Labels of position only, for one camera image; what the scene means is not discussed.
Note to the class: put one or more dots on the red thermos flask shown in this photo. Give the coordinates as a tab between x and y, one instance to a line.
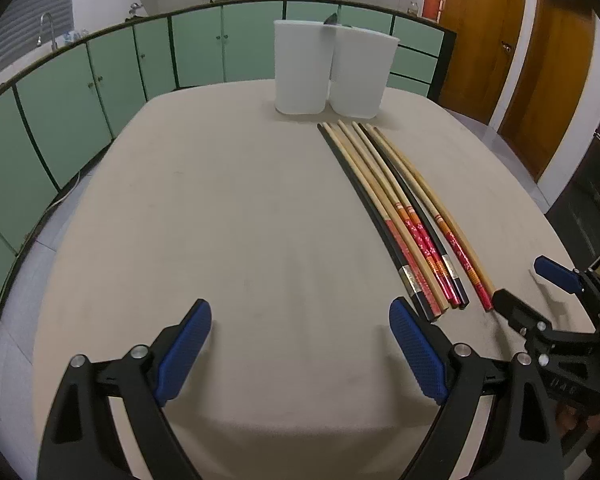
432	2

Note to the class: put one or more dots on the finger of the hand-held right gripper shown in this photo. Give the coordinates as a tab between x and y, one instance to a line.
511	306
555	270

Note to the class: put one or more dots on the black chopstick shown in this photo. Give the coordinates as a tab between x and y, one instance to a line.
448	262
411	280

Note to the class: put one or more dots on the grey window blind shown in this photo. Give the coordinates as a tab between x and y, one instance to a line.
35	15

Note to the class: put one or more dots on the small bottles by sink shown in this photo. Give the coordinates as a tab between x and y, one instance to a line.
77	35

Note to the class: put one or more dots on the small glass bottle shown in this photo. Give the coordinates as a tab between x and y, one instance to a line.
412	8

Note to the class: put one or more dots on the brown wooden door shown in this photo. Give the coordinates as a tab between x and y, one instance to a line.
480	35
555	80

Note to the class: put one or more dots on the green lower kitchen cabinets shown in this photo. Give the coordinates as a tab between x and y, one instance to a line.
55	110

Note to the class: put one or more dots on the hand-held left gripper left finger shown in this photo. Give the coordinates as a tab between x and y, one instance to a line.
185	345

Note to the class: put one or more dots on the black glass cabinet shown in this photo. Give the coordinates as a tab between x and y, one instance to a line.
587	200

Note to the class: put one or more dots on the white plastic utensil holder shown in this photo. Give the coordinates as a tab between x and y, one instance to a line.
300	67
362	72

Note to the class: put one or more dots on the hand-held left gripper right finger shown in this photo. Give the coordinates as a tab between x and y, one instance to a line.
415	355

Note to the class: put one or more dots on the green drawer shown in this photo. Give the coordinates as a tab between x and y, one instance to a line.
420	35
410	85
414	65

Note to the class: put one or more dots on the metal sink faucet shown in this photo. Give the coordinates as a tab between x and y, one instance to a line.
47	30

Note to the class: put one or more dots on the small decorative figurine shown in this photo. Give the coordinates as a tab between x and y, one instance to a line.
136	8

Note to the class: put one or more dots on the person's right hand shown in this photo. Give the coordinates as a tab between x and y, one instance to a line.
577	422

